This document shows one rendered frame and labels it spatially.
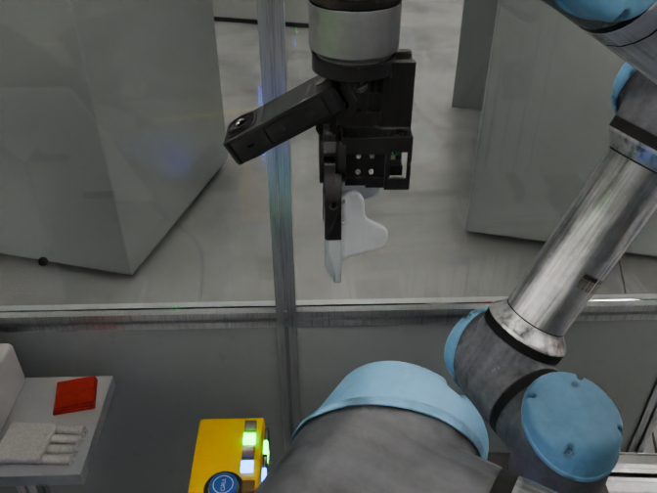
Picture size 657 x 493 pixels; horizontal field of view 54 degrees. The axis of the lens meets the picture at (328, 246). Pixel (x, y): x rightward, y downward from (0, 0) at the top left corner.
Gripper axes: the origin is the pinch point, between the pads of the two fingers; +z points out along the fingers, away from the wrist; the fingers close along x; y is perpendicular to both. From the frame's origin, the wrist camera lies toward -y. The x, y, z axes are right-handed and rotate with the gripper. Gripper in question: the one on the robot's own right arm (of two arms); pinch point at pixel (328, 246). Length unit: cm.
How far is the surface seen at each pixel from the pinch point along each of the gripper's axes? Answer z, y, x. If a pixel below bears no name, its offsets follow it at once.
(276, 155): 13.0, -7.7, 45.9
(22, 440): 60, -56, 24
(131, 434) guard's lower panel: 86, -45, 46
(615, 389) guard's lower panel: 74, 67, 46
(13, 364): 55, -61, 39
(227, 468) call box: 40.8, -14.3, 3.4
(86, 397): 60, -47, 34
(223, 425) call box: 40.8, -15.7, 11.0
